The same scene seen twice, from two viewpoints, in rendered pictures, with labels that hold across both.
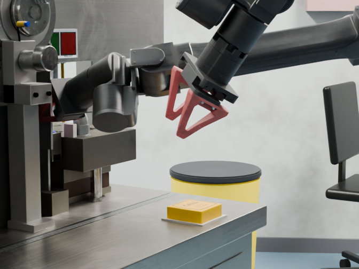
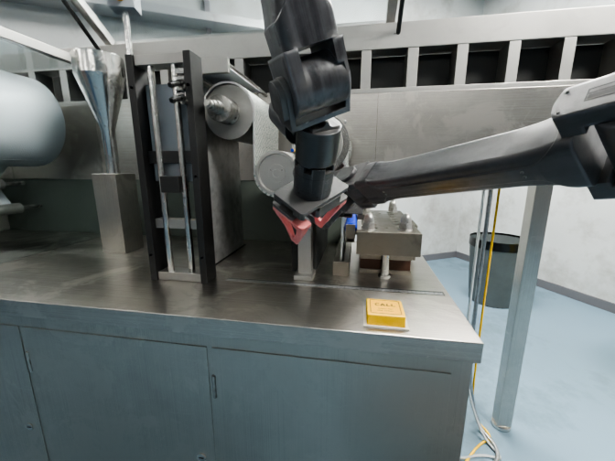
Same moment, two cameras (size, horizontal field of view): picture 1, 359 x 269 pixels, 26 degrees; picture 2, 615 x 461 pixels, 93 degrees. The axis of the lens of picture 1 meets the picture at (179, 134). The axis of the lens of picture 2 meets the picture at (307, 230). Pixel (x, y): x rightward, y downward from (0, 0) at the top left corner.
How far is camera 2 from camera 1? 1.06 m
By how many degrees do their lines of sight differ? 66
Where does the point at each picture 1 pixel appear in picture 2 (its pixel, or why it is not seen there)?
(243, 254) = (448, 376)
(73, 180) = (369, 258)
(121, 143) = (402, 242)
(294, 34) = (469, 148)
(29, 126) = not seen: hidden behind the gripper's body
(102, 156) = (377, 247)
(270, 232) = not seen: outside the picture
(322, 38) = (499, 152)
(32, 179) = (303, 248)
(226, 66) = (297, 181)
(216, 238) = (370, 343)
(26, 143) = not seen: hidden behind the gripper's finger
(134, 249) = (279, 315)
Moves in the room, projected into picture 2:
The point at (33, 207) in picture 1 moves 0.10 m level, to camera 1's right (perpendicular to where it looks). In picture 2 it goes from (304, 265) to (319, 278)
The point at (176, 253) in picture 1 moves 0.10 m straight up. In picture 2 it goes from (305, 334) to (304, 284)
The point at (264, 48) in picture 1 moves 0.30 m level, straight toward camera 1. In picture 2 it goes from (426, 167) to (192, 167)
